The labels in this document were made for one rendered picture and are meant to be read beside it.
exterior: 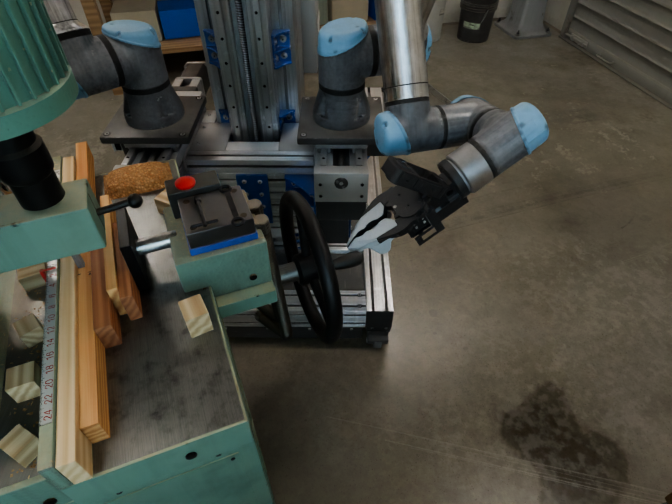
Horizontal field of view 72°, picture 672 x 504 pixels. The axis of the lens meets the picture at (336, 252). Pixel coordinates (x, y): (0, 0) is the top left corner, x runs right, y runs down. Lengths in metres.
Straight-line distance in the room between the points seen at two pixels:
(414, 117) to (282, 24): 0.64
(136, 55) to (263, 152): 0.38
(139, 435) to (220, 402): 0.10
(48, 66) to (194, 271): 0.31
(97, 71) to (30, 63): 0.68
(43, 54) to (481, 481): 1.44
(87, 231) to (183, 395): 0.24
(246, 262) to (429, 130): 0.37
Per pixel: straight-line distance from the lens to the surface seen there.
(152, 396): 0.65
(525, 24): 4.40
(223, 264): 0.71
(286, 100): 1.44
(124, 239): 0.71
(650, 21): 3.87
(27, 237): 0.69
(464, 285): 1.97
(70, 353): 0.66
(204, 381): 0.64
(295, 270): 0.84
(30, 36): 0.55
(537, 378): 1.79
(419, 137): 0.81
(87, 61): 1.22
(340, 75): 1.17
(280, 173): 1.31
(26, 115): 0.55
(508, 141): 0.78
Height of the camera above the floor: 1.44
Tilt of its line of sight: 45 degrees down
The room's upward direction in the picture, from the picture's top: straight up
